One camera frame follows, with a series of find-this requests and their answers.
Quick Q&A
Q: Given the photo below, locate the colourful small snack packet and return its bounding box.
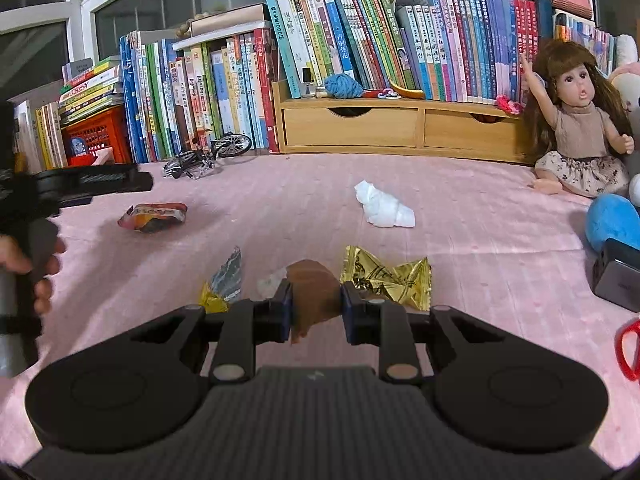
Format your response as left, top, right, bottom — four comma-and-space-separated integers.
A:
117, 203, 188, 233

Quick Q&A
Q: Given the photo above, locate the gold foil wrapper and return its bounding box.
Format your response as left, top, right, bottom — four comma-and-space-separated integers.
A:
340, 246, 433, 312

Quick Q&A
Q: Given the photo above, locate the brown peel piece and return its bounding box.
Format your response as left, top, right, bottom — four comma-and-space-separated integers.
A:
286, 259, 342, 344

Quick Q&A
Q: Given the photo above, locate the stack of flat books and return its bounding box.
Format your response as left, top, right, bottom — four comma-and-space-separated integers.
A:
58, 56, 124, 128

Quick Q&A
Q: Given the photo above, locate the row of upright books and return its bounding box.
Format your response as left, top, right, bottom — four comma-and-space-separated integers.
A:
119, 0, 637, 162

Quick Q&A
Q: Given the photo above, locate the left hand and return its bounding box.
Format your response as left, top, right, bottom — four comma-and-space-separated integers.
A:
0, 235, 66, 314

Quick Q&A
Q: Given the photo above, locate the pink folded cloth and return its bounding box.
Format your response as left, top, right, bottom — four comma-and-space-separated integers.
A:
92, 148, 115, 166

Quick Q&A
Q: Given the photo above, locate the small torn wrapper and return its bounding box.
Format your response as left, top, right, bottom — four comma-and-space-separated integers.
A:
198, 247, 242, 313

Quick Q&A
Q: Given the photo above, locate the red tray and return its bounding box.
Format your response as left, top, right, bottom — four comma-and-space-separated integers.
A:
67, 154, 96, 167

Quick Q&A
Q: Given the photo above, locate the red plastic basket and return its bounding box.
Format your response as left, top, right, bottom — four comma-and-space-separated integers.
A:
62, 105, 132, 164

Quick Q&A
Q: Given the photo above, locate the miniature bicycle model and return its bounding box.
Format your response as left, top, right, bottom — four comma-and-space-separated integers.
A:
163, 133, 252, 180

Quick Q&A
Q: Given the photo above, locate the white crumpled tissue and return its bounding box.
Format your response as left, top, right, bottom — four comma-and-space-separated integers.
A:
355, 180, 416, 229

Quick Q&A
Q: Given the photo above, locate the wooden drawer organizer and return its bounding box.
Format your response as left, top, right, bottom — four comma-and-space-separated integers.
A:
272, 80, 537, 165

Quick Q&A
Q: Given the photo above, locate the blue yarn ball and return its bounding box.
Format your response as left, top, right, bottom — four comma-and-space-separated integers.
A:
324, 73, 364, 100

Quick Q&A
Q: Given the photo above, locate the black box device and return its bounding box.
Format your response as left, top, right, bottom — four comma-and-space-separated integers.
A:
592, 238, 640, 313

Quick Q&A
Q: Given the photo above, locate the blue Doraemon plush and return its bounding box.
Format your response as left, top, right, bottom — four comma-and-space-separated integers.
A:
585, 194, 640, 252

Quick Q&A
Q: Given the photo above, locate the brown haired doll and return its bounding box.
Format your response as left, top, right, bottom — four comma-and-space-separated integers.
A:
521, 39, 636, 198

